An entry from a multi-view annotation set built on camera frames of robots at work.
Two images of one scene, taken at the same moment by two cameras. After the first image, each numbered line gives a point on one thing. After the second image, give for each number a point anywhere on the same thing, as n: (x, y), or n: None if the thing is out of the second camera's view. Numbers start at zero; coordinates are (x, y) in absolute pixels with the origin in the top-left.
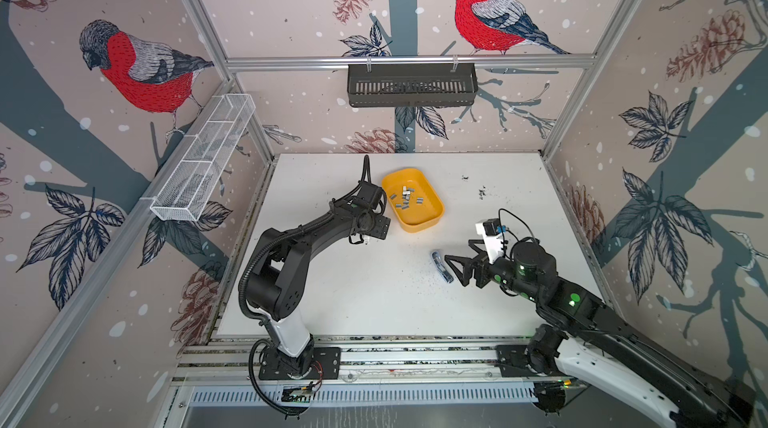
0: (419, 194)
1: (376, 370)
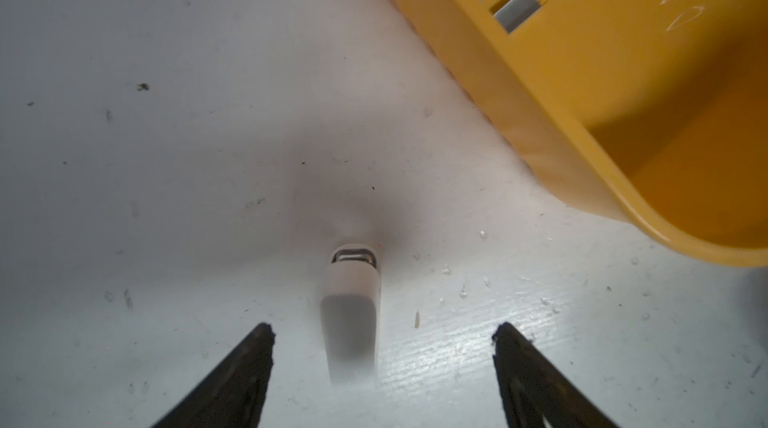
0: (642, 84)
1: None
